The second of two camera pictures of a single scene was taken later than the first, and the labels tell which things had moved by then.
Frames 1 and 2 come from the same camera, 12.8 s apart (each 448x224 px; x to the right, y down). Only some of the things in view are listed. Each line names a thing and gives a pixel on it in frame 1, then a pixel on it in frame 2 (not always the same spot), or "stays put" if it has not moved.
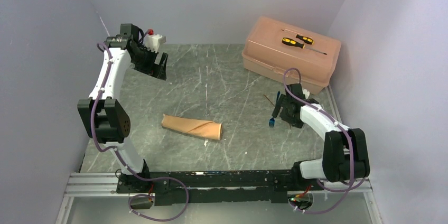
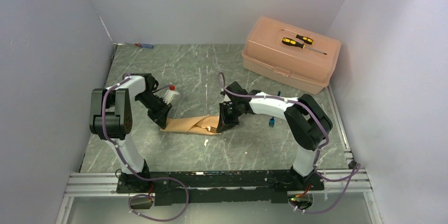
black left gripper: (156, 70) to (159, 117)
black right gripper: (283, 102) to (225, 123)
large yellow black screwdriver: (290, 42) stays put
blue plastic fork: (271, 121) stays put
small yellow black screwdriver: (306, 39) stays put
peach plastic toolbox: (271, 46) stays put
